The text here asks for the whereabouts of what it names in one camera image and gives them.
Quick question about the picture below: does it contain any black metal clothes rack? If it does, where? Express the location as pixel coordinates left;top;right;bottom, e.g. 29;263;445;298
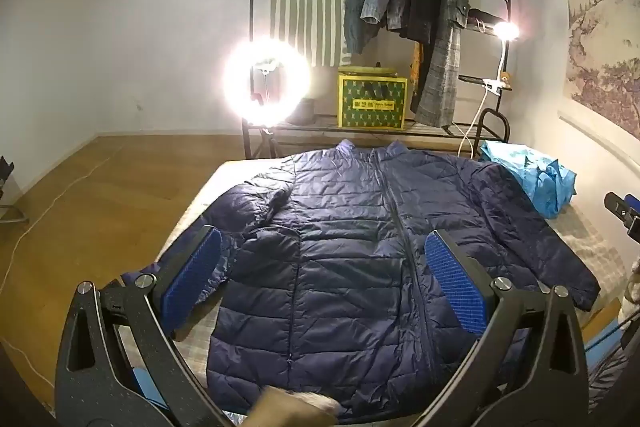
242;0;521;158

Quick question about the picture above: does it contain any light blue garment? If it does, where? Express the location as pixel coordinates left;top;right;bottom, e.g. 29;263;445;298
480;141;577;220

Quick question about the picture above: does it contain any orange hanging scarf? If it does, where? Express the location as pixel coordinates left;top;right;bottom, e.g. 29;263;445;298
410;42;425;95

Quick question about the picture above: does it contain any white floor cable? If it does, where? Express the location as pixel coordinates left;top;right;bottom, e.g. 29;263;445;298
0;147;121;303

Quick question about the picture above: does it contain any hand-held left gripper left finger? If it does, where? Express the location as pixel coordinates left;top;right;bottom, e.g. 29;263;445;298
54;224;236;427

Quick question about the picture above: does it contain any navy puffer jacket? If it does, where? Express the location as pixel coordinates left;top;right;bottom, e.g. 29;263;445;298
121;139;601;413

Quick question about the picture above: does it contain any tan fuzzy cloth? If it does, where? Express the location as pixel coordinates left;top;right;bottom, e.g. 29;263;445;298
247;384;346;427

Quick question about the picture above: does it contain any landscape wall painting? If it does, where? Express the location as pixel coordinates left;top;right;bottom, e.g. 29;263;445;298
562;0;640;142

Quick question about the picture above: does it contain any grey plaid hanging coat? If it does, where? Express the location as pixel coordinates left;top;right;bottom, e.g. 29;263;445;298
410;0;471;128

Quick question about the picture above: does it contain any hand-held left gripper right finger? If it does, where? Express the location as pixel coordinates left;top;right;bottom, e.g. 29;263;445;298
415;228;591;427

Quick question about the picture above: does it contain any white clip lamp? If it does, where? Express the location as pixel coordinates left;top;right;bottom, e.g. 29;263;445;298
457;21;518;155

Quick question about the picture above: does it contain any yellow patterned box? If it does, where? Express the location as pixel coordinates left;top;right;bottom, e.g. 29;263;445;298
337;66;408;130

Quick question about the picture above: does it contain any ring light stand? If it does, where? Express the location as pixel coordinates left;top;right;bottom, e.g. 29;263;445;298
250;62;281;158

